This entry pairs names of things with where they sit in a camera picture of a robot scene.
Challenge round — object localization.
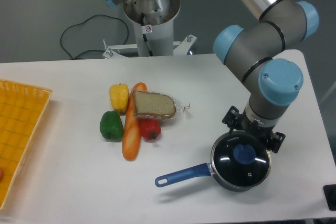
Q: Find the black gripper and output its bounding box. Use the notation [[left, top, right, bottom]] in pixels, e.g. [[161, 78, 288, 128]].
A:
[[222, 106, 286, 154]]

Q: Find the glass lid blue knob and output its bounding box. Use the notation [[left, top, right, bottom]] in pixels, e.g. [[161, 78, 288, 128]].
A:
[[211, 130, 272, 188]]

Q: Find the blue saucepan with handle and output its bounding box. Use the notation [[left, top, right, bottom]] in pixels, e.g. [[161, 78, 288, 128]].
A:
[[154, 130, 272, 193]]

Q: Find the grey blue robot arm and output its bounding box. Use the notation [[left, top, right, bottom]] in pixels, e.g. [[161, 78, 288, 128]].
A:
[[104, 0, 319, 153]]

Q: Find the black device at table edge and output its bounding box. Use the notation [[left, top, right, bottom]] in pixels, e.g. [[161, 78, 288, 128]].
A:
[[323, 184, 336, 211]]

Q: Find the red bell pepper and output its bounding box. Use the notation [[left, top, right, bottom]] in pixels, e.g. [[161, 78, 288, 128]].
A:
[[140, 119, 161, 141]]

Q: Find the bagged bread slice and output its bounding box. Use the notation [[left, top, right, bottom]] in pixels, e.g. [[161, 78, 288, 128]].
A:
[[131, 91, 193, 121]]

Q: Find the orange baguette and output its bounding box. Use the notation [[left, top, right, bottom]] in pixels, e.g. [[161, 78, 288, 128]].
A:
[[122, 82, 147, 162]]

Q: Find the yellow bell pepper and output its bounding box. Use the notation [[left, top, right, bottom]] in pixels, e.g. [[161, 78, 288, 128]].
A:
[[109, 83, 129, 115]]

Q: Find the green bell pepper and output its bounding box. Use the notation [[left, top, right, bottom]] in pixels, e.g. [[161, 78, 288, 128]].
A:
[[99, 111, 124, 142]]

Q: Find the yellow plastic basket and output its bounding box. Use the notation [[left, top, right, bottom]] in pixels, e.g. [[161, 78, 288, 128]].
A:
[[1, 79, 53, 209]]

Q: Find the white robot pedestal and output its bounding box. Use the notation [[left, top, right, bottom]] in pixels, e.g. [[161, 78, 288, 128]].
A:
[[102, 0, 197, 58]]

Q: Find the black floor cable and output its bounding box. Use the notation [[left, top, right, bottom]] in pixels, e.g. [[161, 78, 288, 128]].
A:
[[60, 14, 130, 60]]

